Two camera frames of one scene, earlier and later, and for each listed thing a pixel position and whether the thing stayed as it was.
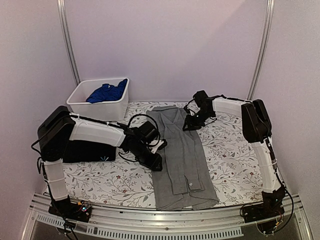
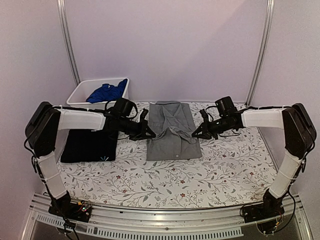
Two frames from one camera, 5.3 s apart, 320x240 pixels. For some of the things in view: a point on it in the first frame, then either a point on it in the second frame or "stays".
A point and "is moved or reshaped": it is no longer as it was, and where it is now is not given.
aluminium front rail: x=114 y=220 stays
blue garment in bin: x=106 y=92 stays
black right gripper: x=192 y=125 → x=206 y=132
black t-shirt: x=82 y=151 stays
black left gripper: x=153 y=163 → x=141 y=134
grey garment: x=184 y=183 is moved or reshaped
